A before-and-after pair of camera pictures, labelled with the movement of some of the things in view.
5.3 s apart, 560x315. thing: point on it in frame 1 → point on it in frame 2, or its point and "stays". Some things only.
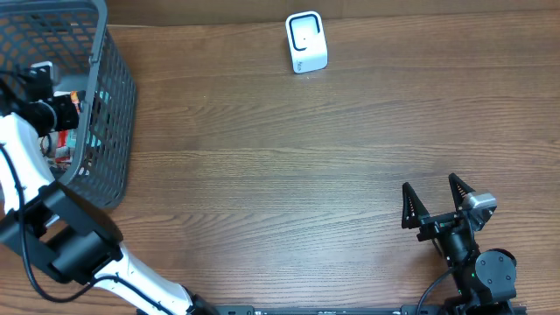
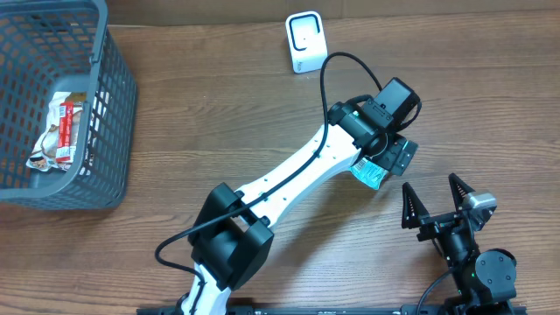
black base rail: (332, 310) stays
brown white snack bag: (59, 146) stays
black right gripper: (416, 217) stays
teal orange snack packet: (99, 119) → (368, 172)
